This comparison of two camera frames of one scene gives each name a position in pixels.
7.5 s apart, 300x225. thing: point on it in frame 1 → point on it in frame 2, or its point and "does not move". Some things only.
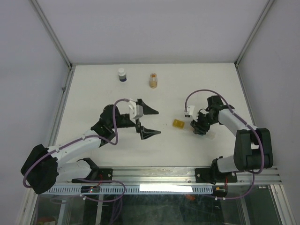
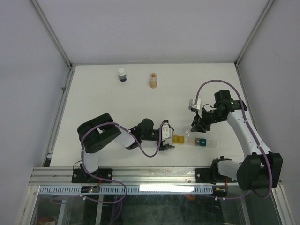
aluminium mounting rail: x=156 y=176 does not move
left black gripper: x=144 y=132 → x=165 y=146
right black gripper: x=198 y=127 does not move
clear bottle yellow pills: x=153 y=81 does not move
